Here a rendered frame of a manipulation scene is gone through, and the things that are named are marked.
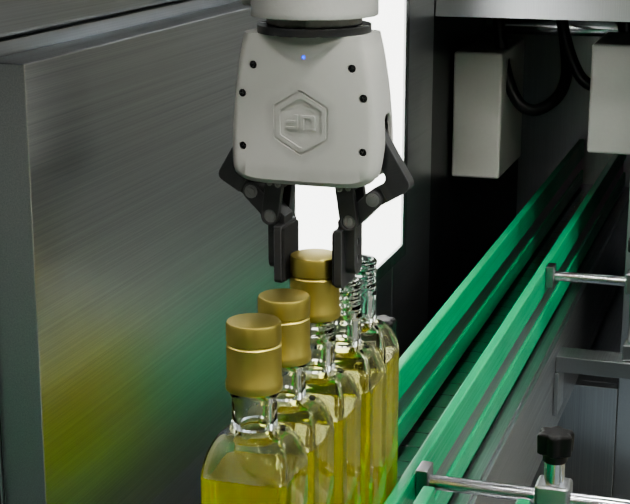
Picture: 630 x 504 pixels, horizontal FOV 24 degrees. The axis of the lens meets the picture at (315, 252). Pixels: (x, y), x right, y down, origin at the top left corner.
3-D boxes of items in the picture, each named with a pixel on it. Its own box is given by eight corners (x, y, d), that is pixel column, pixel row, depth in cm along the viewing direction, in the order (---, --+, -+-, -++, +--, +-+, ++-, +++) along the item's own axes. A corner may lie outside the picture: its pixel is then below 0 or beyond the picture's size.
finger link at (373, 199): (331, 191, 96) (331, 288, 98) (377, 194, 95) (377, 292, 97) (345, 181, 99) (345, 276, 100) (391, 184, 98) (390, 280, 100)
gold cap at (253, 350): (276, 376, 92) (276, 309, 91) (288, 395, 89) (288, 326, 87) (221, 380, 91) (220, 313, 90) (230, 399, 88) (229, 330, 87)
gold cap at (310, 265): (299, 306, 102) (298, 245, 101) (347, 310, 101) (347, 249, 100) (281, 320, 99) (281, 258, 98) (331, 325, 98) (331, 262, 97)
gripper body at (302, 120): (219, 12, 93) (223, 184, 96) (373, 17, 90) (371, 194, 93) (261, 2, 100) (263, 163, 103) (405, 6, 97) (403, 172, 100)
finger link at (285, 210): (238, 184, 98) (240, 280, 100) (283, 187, 97) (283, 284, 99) (255, 175, 101) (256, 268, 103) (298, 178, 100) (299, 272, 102)
